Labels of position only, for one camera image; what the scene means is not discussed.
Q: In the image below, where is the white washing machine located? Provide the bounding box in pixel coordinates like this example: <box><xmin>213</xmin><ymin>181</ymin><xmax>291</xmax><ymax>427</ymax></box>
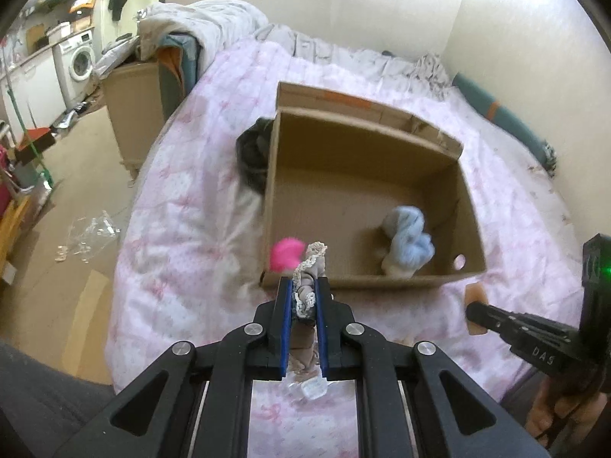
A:
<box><xmin>52</xmin><ymin>29</ymin><xmax>99</xmax><ymax>101</ymax></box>

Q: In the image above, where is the light blue sock bundle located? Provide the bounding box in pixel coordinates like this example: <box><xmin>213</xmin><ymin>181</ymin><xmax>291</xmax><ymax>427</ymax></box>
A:
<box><xmin>380</xmin><ymin>205</ymin><xmax>436</xmax><ymax>277</ymax></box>

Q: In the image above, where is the grey crumpled duvet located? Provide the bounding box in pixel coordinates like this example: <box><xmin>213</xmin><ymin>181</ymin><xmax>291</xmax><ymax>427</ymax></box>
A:
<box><xmin>137</xmin><ymin>0</ymin><xmax>452</xmax><ymax>101</ymax></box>

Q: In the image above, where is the dark grey cloth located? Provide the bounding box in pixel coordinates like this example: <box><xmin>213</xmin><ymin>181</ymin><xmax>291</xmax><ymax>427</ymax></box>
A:
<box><xmin>235</xmin><ymin>117</ymin><xmax>275</xmax><ymax>196</ymax></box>

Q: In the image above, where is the teal and orange folded bedding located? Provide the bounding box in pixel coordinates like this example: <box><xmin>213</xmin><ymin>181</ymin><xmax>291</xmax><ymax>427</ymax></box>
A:
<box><xmin>157</xmin><ymin>33</ymin><xmax>204</xmax><ymax>122</ymax></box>

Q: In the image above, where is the person's right hand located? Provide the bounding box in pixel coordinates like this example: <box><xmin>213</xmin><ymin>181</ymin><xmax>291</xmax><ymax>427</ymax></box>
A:
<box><xmin>524</xmin><ymin>373</ymin><xmax>611</xmax><ymax>442</ymax></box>

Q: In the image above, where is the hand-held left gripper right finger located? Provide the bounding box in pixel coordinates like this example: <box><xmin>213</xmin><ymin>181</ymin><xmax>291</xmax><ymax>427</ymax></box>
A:
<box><xmin>314</xmin><ymin>277</ymin><xmax>551</xmax><ymax>458</ymax></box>

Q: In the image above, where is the teal bolster pillow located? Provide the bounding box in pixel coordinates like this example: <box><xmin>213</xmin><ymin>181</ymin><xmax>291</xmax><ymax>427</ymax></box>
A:
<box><xmin>453</xmin><ymin>73</ymin><xmax>559</xmax><ymax>178</ymax></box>

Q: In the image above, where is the pink printed quilt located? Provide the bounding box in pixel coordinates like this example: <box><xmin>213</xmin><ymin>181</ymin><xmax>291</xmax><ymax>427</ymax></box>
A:
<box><xmin>107</xmin><ymin>35</ymin><xmax>590</xmax><ymax>458</ymax></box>

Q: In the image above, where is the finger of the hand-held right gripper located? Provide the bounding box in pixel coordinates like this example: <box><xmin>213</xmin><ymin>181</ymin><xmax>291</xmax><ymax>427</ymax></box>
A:
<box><xmin>465</xmin><ymin>300</ymin><xmax>530</xmax><ymax>347</ymax></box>

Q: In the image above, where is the clear plastic wrap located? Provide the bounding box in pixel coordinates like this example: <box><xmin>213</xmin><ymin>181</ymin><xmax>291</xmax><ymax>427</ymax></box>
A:
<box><xmin>55</xmin><ymin>210</ymin><xmax>120</xmax><ymax>264</ymax></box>

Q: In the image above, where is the cardboard box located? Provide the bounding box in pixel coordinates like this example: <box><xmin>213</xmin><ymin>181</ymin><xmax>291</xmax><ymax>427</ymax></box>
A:
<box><xmin>259</xmin><ymin>81</ymin><xmax>488</xmax><ymax>291</ymax></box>

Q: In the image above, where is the white kitchen cabinet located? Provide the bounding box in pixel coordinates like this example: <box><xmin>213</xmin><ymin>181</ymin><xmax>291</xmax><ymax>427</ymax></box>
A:
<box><xmin>0</xmin><ymin>48</ymin><xmax>68</xmax><ymax>146</ymax></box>

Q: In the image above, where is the beige lace-trimmed sock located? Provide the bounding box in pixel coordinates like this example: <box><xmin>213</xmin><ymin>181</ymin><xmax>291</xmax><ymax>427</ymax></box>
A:
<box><xmin>285</xmin><ymin>241</ymin><xmax>331</xmax><ymax>400</ymax></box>

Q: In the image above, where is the peach soft piece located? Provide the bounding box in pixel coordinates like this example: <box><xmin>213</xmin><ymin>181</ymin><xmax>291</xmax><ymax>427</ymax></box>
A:
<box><xmin>464</xmin><ymin>283</ymin><xmax>488</xmax><ymax>338</ymax></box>

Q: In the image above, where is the green mop handle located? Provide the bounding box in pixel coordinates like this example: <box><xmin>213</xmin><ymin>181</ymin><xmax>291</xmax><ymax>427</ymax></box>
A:
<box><xmin>4</xmin><ymin>64</ymin><xmax>54</xmax><ymax>187</ymax></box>

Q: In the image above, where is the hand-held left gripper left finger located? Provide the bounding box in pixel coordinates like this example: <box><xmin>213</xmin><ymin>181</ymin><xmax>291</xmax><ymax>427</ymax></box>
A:
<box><xmin>52</xmin><ymin>277</ymin><xmax>292</xmax><ymax>458</ymax></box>

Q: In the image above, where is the person's dark trouser leg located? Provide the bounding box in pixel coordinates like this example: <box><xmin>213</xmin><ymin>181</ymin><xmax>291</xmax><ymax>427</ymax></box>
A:
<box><xmin>0</xmin><ymin>341</ymin><xmax>118</xmax><ymax>458</ymax></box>

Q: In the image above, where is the pink soft ball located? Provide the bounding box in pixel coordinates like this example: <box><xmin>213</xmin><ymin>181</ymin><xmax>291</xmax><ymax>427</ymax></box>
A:
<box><xmin>270</xmin><ymin>237</ymin><xmax>306</xmax><ymax>273</ymax></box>

